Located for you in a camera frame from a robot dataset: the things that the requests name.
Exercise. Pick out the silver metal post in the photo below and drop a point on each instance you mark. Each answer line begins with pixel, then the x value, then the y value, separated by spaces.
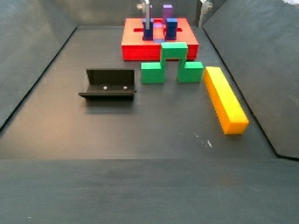
pixel 205 5
pixel 144 6

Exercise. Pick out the green arch block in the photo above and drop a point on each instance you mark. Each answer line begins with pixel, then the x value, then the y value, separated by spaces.
pixel 189 70

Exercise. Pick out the yellow long bar block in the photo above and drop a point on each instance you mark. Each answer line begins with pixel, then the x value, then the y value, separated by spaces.
pixel 232 118

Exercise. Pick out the dark blue U block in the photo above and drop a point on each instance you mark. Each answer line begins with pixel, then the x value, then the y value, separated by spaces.
pixel 169 29

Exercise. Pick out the silver metal post left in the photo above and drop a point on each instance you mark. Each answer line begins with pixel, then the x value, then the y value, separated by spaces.
pixel 144 6

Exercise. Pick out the purple U block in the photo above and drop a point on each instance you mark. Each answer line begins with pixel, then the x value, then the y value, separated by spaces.
pixel 167 12

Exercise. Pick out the silver metal post right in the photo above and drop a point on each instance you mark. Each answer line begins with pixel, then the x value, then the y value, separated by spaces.
pixel 205 5

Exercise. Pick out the black angled bracket holder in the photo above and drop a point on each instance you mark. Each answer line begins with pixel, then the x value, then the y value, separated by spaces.
pixel 109 83

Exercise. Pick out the red slotted board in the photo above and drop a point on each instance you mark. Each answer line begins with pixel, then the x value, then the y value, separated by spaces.
pixel 145 50

